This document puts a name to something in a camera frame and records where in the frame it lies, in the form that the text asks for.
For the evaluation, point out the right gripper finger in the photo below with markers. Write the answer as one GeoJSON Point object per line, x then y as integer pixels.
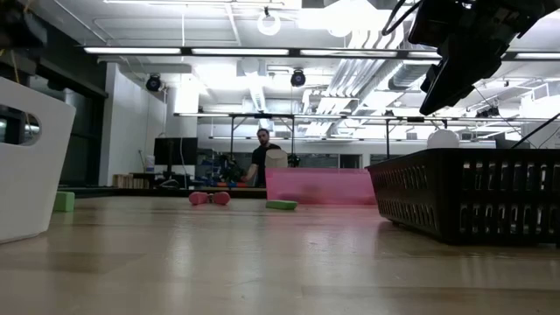
{"type": "Point", "coordinates": [431, 78]}
{"type": "Point", "coordinates": [464, 74]}

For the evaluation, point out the green eraser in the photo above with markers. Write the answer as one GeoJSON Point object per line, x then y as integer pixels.
{"type": "Point", "coordinates": [64, 201]}
{"type": "Point", "coordinates": [281, 205]}

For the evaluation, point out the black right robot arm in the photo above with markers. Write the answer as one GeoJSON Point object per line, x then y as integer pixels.
{"type": "Point", "coordinates": [547, 5]}

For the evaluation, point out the ceiling light strip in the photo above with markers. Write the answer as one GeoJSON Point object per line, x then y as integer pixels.
{"type": "Point", "coordinates": [240, 51]}
{"type": "Point", "coordinates": [350, 53]}
{"type": "Point", "coordinates": [422, 54]}
{"type": "Point", "coordinates": [131, 51]}
{"type": "Point", "coordinates": [538, 56]}

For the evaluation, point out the white light bulb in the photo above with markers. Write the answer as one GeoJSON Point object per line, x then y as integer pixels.
{"type": "Point", "coordinates": [443, 140]}

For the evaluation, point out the black perforated plastic basket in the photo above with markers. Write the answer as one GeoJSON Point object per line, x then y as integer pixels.
{"type": "Point", "coordinates": [437, 197]}

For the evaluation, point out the pink translucent plastic bin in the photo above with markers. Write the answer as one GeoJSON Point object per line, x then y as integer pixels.
{"type": "Point", "coordinates": [319, 186]}

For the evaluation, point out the round white ceiling lamp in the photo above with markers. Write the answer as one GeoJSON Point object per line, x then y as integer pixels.
{"type": "Point", "coordinates": [262, 27]}

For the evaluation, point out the person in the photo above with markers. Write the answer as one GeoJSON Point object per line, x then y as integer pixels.
{"type": "Point", "coordinates": [262, 162]}

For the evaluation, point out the black overhead beam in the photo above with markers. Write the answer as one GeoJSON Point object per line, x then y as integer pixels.
{"type": "Point", "coordinates": [186, 51]}

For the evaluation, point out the black monitor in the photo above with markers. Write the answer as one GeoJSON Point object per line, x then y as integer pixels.
{"type": "Point", "coordinates": [175, 151]}

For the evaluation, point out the white bottle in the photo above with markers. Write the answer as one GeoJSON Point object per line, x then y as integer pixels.
{"type": "Point", "coordinates": [150, 164]}

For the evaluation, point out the wooden crates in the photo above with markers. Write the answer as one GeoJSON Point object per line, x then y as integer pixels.
{"type": "Point", "coordinates": [129, 180]}

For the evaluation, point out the white plastic bin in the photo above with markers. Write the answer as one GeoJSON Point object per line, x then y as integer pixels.
{"type": "Point", "coordinates": [35, 188]}

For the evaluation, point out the black rig camera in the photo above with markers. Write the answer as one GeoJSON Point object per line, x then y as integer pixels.
{"type": "Point", "coordinates": [489, 112]}

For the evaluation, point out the black ceiling camera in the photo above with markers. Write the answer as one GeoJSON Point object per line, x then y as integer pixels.
{"type": "Point", "coordinates": [153, 83]}
{"type": "Point", "coordinates": [298, 78]}

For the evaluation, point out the black aluminium table frame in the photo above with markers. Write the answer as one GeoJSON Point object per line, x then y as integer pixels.
{"type": "Point", "coordinates": [131, 192]}

